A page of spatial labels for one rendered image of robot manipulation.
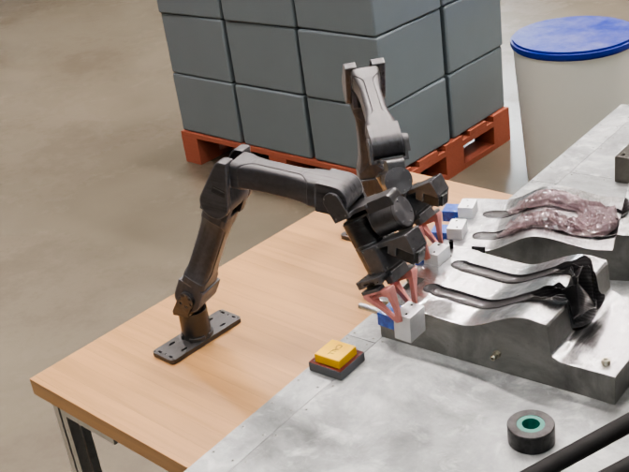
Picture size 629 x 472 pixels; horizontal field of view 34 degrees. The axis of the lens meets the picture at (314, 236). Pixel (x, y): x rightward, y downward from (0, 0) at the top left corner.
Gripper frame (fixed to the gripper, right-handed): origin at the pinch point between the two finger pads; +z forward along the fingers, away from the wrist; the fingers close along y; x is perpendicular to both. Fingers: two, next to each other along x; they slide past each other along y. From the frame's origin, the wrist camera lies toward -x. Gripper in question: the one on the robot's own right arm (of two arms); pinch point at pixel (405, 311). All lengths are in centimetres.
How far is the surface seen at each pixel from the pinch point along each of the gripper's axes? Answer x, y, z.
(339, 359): 17.3, -4.6, 4.4
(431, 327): 5.5, 10.1, 7.9
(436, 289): 8.0, 19.0, 3.5
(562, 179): 19, 93, 7
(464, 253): 9.5, 33.9, 2.0
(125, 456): 154, 19, 29
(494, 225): 15, 54, 3
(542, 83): 100, 234, -1
